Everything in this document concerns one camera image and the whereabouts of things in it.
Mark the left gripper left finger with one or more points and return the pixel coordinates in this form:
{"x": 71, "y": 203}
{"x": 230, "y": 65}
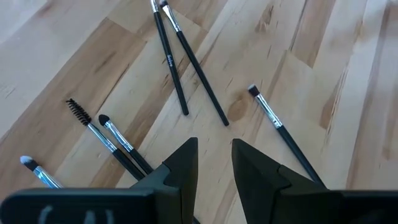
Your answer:
{"x": 93, "y": 207}

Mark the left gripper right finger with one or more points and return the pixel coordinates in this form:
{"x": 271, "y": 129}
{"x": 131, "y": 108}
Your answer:
{"x": 311, "y": 208}

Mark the black spoolie brush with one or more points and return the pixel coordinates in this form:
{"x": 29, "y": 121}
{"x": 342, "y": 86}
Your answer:
{"x": 102, "y": 137}

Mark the round dark-tipped makeup brush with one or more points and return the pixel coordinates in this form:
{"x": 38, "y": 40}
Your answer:
{"x": 119, "y": 137}

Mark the flat-tipped wide-ferrule brush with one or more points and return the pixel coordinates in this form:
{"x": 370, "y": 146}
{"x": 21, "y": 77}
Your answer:
{"x": 270, "y": 113}

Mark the thin brush with white print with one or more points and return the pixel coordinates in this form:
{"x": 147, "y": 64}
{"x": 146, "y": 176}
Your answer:
{"x": 171, "y": 62}

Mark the thin black makeup brush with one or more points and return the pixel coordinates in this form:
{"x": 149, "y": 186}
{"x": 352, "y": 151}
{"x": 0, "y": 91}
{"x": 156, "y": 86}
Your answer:
{"x": 202, "y": 77}

